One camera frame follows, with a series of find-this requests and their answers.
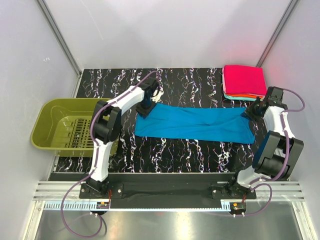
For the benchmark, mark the olive green plastic basket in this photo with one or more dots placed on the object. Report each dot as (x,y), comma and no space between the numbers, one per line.
(63,127)

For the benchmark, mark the folded orange t shirt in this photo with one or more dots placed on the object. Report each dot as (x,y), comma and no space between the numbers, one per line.
(247,96)

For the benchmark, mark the folded teal t shirt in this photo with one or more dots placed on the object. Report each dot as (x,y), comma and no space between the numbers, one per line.
(240,99)

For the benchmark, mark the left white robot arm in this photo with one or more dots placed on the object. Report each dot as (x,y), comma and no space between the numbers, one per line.
(106,126)

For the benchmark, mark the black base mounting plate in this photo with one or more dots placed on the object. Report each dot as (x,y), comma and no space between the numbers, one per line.
(163,191)

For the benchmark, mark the right aluminium corner post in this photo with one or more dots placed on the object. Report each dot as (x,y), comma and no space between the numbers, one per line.
(292,5)

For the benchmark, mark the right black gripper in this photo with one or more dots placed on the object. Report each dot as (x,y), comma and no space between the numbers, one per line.
(248,112)

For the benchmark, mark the aluminium corner post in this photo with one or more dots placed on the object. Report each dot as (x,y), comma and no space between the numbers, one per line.
(58,35)
(292,5)

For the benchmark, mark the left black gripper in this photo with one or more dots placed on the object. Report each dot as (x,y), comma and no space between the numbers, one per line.
(144,113)

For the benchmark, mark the left aluminium corner post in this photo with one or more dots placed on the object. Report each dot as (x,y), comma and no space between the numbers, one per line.
(58,35)

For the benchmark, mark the black marble pattern mat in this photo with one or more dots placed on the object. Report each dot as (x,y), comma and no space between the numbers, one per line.
(181,87)

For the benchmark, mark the aluminium rail frame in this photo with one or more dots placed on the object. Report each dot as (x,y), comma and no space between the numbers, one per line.
(279,212)

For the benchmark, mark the blue t shirt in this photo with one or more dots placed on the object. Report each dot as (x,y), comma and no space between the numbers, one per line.
(203,124)

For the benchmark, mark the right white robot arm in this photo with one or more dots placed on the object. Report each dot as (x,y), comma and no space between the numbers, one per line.
(278,153)

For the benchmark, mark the folded pink t shirt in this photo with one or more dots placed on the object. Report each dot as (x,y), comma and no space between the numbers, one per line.
(243,80)

